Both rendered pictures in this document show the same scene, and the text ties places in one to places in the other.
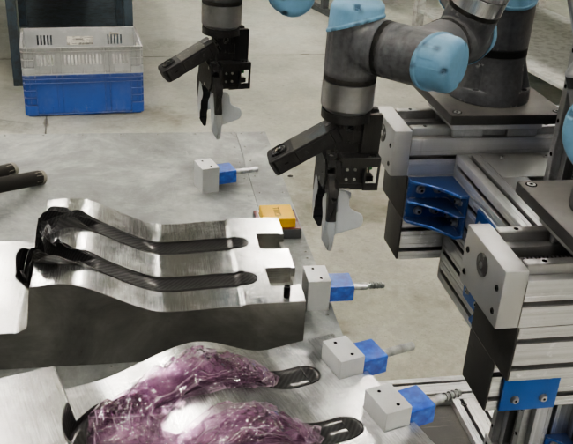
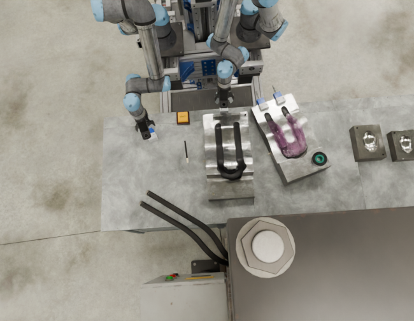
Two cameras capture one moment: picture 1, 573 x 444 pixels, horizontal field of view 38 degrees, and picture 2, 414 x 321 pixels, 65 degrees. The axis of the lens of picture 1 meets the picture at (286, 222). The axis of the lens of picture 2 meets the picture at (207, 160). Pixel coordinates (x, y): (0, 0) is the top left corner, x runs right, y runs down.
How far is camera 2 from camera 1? 1.72 m
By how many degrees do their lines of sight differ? 59
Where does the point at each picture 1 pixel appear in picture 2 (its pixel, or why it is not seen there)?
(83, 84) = not seen: outside the picture
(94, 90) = not seen: outside the picture
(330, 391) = (272, 111)
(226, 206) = (167, 132)
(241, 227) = (209, 124)
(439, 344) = (116, 90)
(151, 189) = (154, 156)
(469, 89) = (171, 44)
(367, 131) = not seen: hidden behind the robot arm
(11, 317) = (246, 180)
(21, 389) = (287, 167)
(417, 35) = (241, 57)
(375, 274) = (68, 103)
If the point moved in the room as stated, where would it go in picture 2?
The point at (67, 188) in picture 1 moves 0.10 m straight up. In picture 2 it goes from (153, 183) to (149, 179)
